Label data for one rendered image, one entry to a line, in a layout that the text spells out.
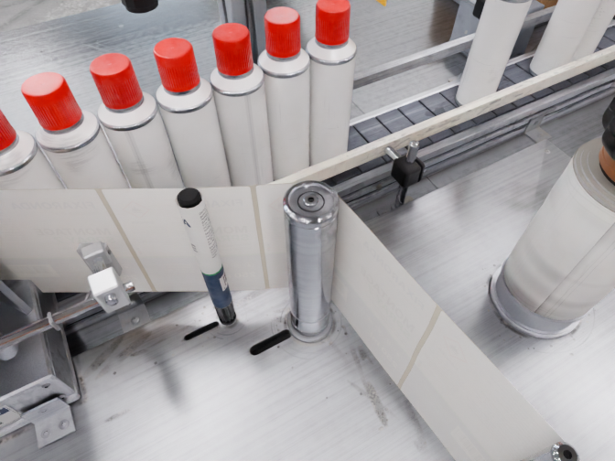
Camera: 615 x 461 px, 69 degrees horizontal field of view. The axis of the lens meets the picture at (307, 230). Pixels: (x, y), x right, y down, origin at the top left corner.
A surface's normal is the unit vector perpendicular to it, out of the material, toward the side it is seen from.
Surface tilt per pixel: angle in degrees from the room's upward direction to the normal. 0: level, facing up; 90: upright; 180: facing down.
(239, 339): 0
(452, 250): 0
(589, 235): 87
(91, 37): 0
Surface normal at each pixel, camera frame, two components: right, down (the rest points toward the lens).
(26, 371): 0.00, -0.60
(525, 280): -0.92, 0.30
